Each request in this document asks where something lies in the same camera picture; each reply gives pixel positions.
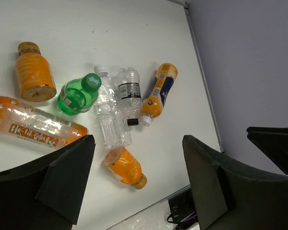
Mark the green plastic soda bottle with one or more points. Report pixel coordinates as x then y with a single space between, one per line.
78 96

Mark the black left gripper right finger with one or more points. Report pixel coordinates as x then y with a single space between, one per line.
231 195

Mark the orange juice bottle gold cap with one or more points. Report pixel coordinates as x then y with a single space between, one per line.
34 74

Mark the black base with cables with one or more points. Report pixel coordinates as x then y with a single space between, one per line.
182 211

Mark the orange blue label drink bottle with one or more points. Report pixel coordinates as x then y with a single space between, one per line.
154 104

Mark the clear crushed water bottle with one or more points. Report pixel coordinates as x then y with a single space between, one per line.
112 121

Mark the small orange juice bottle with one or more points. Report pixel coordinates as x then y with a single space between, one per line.
125 168

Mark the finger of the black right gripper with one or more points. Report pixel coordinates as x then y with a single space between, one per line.
273 142

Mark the clear bottle black cap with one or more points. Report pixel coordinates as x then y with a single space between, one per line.
129 94

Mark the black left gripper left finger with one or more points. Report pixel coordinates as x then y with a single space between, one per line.
47 193

